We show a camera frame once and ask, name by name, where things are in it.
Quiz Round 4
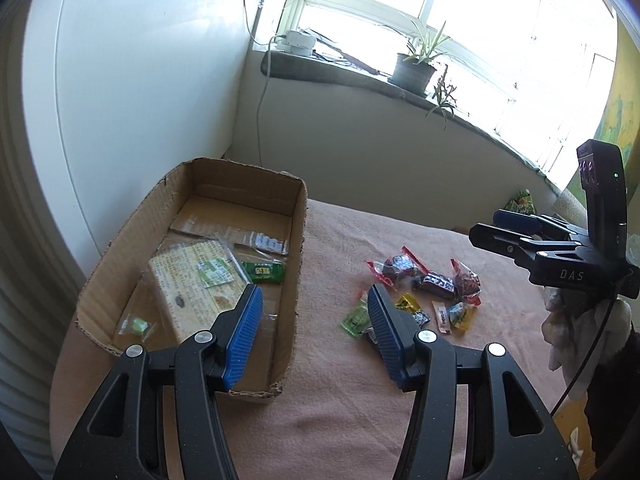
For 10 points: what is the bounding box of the brown cardboard box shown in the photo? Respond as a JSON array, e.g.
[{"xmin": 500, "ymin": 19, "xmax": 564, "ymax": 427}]
[{"xmin": 75, "ymin": 157, "xmax": 308, "ymax": 401}]

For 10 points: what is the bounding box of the white cable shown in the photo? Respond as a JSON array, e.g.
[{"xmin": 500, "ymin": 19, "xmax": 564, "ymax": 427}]
[
  {"xmin": 252, "ymin": 35, "xmax": 276, "ymax": 166},
  {"xmin": 243, "ymin": 0, "xmax": 266, "ymax": 46}
]

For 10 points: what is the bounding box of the pink blanket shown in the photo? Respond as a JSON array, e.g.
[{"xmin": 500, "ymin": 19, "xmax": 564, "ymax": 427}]
[{"xmin": 50, "ymin": 197, "xmax": 601, "ymax": 480}]

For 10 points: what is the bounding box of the white power adapter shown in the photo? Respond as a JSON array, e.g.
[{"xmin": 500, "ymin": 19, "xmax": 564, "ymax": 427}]
[{"xmin": 274, "ymin": 30, "xmax": 318, "ymax": 56}]

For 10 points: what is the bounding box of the black cable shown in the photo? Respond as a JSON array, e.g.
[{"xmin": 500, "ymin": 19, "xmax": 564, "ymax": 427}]
[{"xmin": 550, "ymin": 285, "xmax": 618, "ymax": 416}]

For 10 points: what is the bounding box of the lime green snack packet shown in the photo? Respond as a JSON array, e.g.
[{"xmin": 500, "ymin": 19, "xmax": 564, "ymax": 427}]
[{"xmin": 340, "ymin": 296, "xmax": 371, "ymax": 337}]

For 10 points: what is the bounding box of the yellow printed sheet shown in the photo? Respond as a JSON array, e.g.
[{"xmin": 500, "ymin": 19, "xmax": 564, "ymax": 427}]
[{"xmin": 567, "ymin": 400, "xmax": 601, "ymax": 463}]

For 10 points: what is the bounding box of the green snack bag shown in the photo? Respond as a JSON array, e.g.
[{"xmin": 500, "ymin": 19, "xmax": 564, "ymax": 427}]
[{"xmin": 502, "ymin": 189, "xmax": 536, "ymax": 215}]

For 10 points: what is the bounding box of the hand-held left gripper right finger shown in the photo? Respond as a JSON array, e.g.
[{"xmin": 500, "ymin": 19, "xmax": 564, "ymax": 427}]
[{"xmin": 366, "ymin": 284, "xmax": 581, "ymax": 480}]

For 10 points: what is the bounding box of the potted spider plant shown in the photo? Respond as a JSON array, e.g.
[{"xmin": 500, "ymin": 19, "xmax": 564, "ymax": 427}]
[{"xmin": 387, "ymin": 17, "xmax": 451, "ymax": 97}]

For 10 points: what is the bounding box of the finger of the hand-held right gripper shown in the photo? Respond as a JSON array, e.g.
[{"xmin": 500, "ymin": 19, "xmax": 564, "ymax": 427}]
[
  {"xmin": 492, "ymin": 209, "xmax": 592, "ymax": 243},
  {"xmin": 468, "ymin": 223, "xmax": 592, "ymax": 271}
]

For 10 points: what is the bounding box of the small clear green candy packet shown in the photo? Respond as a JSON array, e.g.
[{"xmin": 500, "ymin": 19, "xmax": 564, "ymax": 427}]
[{"xmin": 117, "ymin": 312, "xmax": 156, "ymax": 338}]

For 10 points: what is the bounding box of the small trailing plant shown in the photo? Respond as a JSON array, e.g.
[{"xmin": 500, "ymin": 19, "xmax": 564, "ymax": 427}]
[{"xmin": 425, "ymin": 62, "xmax": 461, "ymax": 131}]

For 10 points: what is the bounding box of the clear plastic blister strip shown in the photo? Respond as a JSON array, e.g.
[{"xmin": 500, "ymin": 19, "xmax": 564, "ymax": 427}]
[{"xmin": 235, "ymin": 230, "xmax": 291, "ymax": 256}]

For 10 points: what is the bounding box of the person's right forearm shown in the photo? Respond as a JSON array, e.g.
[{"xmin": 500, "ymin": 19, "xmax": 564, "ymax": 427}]
[{"xmin": 582, "ymin": 325, "xmax": 640, "ymax": 468}]

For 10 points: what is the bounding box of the person's right hand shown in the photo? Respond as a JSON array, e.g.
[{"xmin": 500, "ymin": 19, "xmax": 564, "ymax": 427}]
[{"xmin": 541, "ymin": 287, "xmax": 633, "ymax": 401}]

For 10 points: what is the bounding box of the large wrapped cracker packet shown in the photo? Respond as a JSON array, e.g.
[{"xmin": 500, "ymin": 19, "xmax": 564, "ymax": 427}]
[{"xmin": 147, "ymin": 240, "xmax": 256, "ymax": 343}]

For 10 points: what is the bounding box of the white ribbed panel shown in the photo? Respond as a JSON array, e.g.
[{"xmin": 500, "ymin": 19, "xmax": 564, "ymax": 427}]
[{"xmin": 0, "ymin": 10, "xmax": 101, "ymax": 466}]

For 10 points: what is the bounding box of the yellow snack packet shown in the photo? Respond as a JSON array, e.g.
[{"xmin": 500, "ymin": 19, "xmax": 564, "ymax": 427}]
[{"xmin": 448, "ymin": 301, "xmax": 476, "ymax": 332}]

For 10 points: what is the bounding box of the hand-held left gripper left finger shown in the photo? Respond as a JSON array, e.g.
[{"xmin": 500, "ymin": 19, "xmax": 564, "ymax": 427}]
[{"xmin": 52, "ymin": 284, "xmax": 264, "ymax": 480}]

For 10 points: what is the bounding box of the pink stick sachet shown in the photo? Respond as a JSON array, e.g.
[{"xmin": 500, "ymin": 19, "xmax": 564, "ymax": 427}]
[{"xmin": 431, "ymin": 301, "xmax": 451, "ymax": 333}]

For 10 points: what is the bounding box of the grey windowsill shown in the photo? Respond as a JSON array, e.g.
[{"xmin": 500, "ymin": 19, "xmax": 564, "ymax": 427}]
[{"xmin": 260, "ymin": 50, "xmax": 586, "ymax": 201}]

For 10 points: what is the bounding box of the green wrapped candy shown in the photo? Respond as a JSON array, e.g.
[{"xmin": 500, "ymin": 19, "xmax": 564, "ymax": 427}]
[{"xmin": 241, "ymin": 260, "xmax": 286, "ymax": 285}]

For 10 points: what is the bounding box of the red dried fruit packet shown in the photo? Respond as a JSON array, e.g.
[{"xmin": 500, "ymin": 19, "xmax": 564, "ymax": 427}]
[{"xmin": 450, "ymin": 259, "xmax": 483, "ymax": 306}]

